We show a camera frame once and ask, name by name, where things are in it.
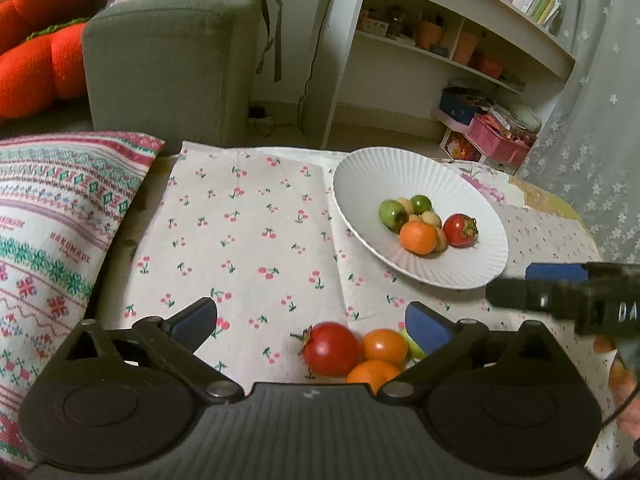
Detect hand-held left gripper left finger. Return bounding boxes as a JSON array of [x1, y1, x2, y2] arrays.
[[47, 296, 246, 406]]

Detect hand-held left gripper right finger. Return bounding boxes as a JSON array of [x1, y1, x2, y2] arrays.
[[377, 301, 576, 406]]

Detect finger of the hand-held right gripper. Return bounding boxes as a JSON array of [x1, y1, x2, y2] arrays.
[[525, 261, 640, 286], [485, 279, 576, 312]]

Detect small red tomato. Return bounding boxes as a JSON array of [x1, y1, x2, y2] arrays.
[[443, 213, 479, 248]]

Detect large red tomato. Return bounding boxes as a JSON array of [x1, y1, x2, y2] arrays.
[[291, 322, 362, 378]]

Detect white ribbed plate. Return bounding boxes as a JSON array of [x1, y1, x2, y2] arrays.
[[331, 147, 510, 289]]

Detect cherry print tablecloth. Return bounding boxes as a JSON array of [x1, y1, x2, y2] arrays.
[[107, 140, 626, 476]]

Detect white lace curtain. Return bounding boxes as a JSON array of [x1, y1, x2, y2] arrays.
[[510, 0, 640, 266]]

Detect pink plastic basket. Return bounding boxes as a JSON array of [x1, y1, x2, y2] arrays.
[[467, 114, 531, 165]]

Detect red and white box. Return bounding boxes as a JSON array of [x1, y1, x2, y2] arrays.
[[440, 130, 483, 163]]

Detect striped patterned pillow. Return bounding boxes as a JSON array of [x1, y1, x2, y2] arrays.
[[0, 131, 166, 466]]

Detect blue box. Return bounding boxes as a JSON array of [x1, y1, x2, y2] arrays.
[[440, 87, 488, 126]]

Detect orange box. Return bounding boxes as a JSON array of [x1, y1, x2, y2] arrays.
[[472, 52, 505, 78]]

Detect white bookshelf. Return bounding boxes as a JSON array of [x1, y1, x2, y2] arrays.
[[320, 0, 576, 161]]

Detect red pumpkin cushion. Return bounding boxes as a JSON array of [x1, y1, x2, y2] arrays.
[[0, 0, 118, 120]]

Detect black cable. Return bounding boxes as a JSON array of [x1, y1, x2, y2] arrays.
[[250, 0, 337, 137]]

